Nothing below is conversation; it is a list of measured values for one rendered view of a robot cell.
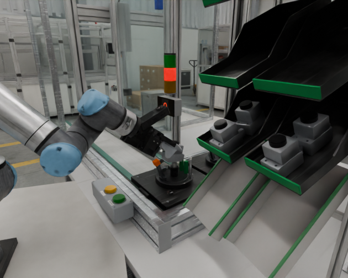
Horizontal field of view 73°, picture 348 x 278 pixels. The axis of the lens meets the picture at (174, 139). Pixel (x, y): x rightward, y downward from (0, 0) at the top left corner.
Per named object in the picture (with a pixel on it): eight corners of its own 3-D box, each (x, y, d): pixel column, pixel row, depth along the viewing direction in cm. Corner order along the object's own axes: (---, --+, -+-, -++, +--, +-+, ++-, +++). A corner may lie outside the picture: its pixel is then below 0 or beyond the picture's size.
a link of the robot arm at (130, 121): (119, 105, 72) (131, 110, 65) (131, 112, 75) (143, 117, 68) (106, 127, 71) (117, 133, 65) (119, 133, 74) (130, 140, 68)
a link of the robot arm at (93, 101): (73, 105, 65) (91, 81, 63) (106, 123, 72) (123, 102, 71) (74, 119, 59) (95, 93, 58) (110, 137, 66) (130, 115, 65)
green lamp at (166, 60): (168, 68, 93) (168, 54, 91) (161, 67, 97) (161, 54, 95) (178, 67, 96) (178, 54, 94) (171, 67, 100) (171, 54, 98)
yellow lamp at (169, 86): (168, 94, 96) (168, 81, 95) (162, 92, 100) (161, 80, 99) (178, 92, 99) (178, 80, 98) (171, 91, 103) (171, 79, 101)
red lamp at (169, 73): (168, 81, 95) (168, 68, 93) (161, 80, 99) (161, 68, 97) (178, 80, 98) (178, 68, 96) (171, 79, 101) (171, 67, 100)
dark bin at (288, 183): (300, 196, 40) (294, 164, 36) (246, 165, 51) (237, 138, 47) (398, 112, 47) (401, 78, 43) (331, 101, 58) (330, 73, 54)
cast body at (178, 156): (168, 162, 81) (171, 143, 80) (161, 158, 85) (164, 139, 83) (186, 161, 87) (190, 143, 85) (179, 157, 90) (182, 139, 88)
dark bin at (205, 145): (231, 165, 51) (221, 138, 48) (199, 145, 62) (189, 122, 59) (317, 100, 58) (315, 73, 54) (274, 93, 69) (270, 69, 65)
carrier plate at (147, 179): (165, 212, 73) (165, 206, 73) (131, 181, 92) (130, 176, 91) (220, 187, 87) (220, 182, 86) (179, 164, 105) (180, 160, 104)
